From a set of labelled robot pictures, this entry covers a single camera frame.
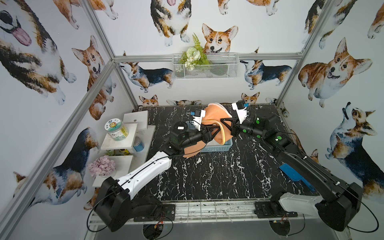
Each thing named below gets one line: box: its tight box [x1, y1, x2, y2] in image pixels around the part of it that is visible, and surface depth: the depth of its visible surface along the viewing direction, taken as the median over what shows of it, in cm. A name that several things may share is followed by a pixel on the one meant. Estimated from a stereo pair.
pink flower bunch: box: [88, 155, 116, 178], surface depth 65 cm
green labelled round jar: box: [104, 118, 129, 142], surface depth 73 cm
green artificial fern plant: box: [179, 32, 210, 71], surface depth 82 cm
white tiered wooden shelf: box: [92, 110, 156, 188], surface depth 84 cm
